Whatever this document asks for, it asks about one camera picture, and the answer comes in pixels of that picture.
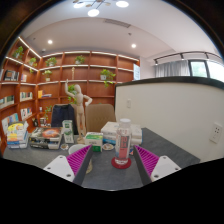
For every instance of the black ceiling track rail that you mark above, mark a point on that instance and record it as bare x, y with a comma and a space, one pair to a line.
180, 54

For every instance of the small round printed disc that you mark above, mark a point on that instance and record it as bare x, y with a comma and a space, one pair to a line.
108, 147

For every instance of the tall green white carton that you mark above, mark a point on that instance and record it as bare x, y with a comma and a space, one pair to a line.
68, 131

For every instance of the wooden artist mannequin figure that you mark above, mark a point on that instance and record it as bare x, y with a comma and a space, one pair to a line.
80, 110

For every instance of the grey window curtain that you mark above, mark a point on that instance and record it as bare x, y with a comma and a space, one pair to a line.
171, 68

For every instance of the black framed window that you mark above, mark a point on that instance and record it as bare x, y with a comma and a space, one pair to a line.
200, 68

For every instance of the ceiling air vent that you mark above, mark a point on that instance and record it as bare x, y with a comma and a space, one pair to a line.
116, 22

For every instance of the small green white box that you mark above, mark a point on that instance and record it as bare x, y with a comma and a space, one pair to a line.
94, 140

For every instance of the flat round red coaster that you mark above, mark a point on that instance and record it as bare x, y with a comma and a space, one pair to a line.
114, 163

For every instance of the red-brown wall shelf unit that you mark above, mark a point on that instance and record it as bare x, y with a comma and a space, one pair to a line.
96, 90

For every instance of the tan upholstered chair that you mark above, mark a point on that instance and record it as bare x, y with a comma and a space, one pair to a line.
100, 116

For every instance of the white wall socket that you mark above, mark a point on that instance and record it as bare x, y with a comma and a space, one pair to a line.
216, 133

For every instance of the recessed ceiling spotlight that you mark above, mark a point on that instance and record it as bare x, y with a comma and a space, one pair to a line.
133, 45
50, 42

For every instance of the stack of white books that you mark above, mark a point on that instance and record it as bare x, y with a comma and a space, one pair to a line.
108, 131

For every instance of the white wall switch plate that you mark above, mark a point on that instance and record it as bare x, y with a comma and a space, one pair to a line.
128, 103

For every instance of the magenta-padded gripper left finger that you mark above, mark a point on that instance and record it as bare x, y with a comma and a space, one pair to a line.
61, 166

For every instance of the stack of colourful books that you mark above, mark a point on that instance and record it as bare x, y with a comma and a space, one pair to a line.
17, 135

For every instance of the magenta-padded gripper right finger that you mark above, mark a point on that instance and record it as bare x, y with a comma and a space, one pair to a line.
160, 166

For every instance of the branched globe ceiling lamp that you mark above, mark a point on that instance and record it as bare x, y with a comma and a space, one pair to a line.
93, 12

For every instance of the clear plastic drink bottle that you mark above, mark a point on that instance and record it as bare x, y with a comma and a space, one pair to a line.
123, 143

